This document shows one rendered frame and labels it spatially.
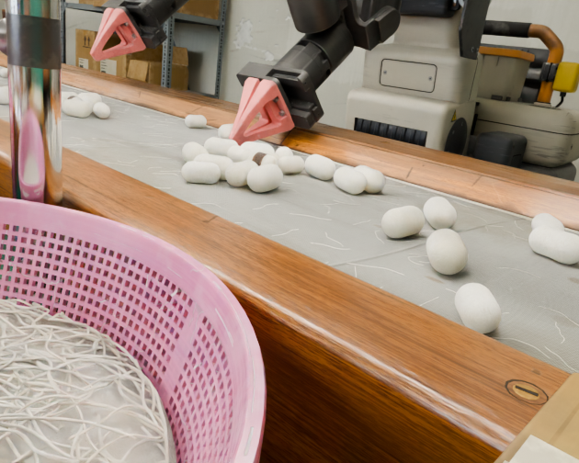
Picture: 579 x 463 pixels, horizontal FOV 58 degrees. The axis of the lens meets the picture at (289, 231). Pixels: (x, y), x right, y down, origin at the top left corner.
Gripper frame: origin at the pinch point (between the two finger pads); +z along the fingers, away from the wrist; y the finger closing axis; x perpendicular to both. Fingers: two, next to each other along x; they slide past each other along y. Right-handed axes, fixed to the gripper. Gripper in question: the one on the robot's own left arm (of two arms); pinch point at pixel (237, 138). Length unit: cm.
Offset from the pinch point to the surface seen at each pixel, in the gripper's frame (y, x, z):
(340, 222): 24.5, -6.3, 8.8
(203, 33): -241, 102, -140
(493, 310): 39.0, -12.2, 13.3
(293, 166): 12.6, -2.2, 2.8
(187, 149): 6.3, -7.8, 8.3
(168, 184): 11.5, -10.1, 13.3
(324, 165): 15.3, -1.8, 1.3
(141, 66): -243, 93, -94
